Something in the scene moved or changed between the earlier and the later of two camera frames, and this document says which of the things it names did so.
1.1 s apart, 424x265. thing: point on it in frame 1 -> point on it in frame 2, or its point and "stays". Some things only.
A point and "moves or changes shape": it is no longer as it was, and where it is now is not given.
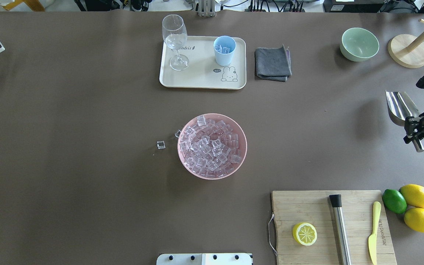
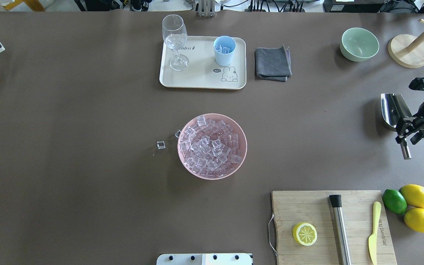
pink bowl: x=212 y=146 stays
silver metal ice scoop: x=403 y=105 moves or changes shape
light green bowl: x=358 y=44 stays
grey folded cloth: x=273 y=64 stays
